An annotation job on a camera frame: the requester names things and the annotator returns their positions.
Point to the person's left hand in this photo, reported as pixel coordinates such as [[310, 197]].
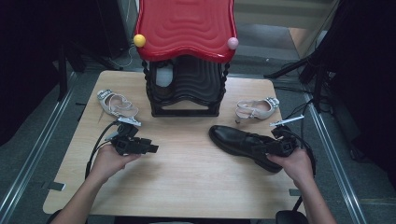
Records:
[[107, 165]]

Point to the black curtain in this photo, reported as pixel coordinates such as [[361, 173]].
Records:
[[367, 77], [25, 62]]

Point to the person's right hand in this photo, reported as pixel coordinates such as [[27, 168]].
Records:
[[299, 168]]

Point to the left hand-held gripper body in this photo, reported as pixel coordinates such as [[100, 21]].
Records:
[[127, 144]]

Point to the black leather shoe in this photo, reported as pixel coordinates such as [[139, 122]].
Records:
[[230, 137], [164, 77]]

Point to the black metal stand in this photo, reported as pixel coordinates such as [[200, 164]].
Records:
[[63, 77]]

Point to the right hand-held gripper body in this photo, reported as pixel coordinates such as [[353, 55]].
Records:
[[285, 146]]

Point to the grey tape piece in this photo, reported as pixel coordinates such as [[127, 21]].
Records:
[[293, 192], [56, 186]]

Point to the black chair armrest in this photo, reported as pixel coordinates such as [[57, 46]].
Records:
[[289, 217], [53, 219]]

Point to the beige heeled sandal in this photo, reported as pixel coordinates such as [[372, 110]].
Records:
[[104, 95], [264, 113]]

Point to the red and black shoe rack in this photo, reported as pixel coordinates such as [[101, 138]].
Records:
[[186, 25]]

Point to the black tripod stand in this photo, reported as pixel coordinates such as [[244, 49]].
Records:
[[318, 87]]

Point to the yellow ball knob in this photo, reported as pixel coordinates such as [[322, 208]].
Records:
[[139, 40]]

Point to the wooden board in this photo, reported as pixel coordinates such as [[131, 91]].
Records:
[[299, 40]]

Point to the pink ball knob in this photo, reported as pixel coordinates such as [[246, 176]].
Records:
[[233, 43]]

